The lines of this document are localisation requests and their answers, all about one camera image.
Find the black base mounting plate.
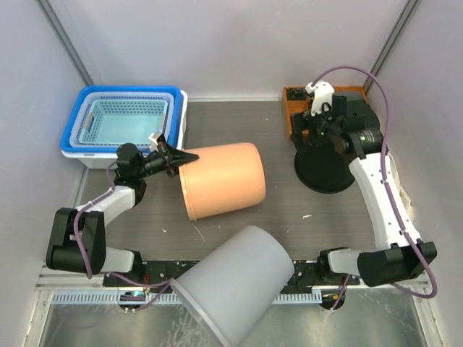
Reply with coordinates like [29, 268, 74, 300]
[122, 260, 347, 294]

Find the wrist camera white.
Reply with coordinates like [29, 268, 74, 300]
[305, 80, 335, 116]
[148, 132, 165, 152]

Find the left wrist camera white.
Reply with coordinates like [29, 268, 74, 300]
[148, 132, 165, 152]

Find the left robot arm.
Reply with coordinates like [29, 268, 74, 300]
[46, 142, 199, 286]

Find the large black container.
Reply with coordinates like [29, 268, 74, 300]
[294, 104, 383, 194]

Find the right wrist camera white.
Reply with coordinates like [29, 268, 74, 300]
[305, 80, 335, 116]

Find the grey plastic container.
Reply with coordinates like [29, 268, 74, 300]
[170, 226, 294, 346]

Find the aluminium rail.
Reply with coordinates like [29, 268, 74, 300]
[35, 258, 430, 307]

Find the orange plastic container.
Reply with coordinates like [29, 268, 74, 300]
[179, 142, 266, 220]

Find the light blue perforated basket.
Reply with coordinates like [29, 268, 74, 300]
[78, 99, 169, 146]

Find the black part in tray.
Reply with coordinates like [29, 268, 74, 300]
[286, 87, 307, 101]

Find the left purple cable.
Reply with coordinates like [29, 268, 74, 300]
[73, 158, 175, 314]

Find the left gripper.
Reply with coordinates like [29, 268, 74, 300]
[135, 142, 199, 179]

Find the orange compartment tray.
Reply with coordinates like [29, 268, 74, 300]
[282, 85, 368, 140]

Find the cream cloth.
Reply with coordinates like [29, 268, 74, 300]
[390, 156, 415, 221]

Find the white translucent basket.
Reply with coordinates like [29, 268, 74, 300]
[69, 91, 174, 147]

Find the blue plastic basket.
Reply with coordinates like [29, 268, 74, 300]
[59, 85, 183, 153]

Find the white plastic tub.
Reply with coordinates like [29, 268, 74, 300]
[60, 90, 189, 170]

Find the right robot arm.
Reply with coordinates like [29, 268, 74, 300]
[290, 92, 437, 287]

